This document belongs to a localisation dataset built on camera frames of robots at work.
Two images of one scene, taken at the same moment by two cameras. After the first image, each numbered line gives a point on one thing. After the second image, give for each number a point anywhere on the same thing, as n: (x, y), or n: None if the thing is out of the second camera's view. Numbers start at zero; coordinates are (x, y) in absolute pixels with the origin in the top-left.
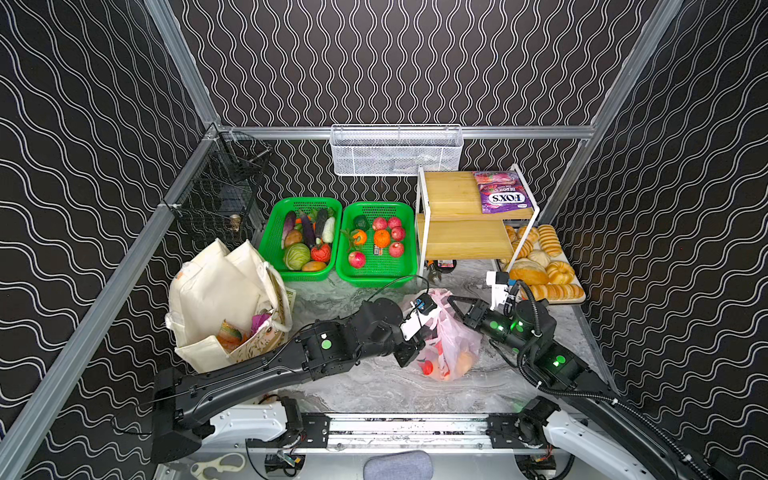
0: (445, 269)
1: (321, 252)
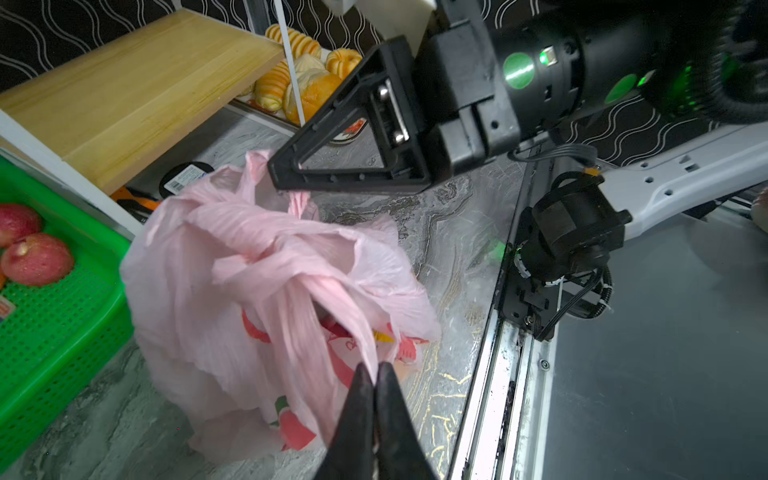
0: (181, 175)
1: None
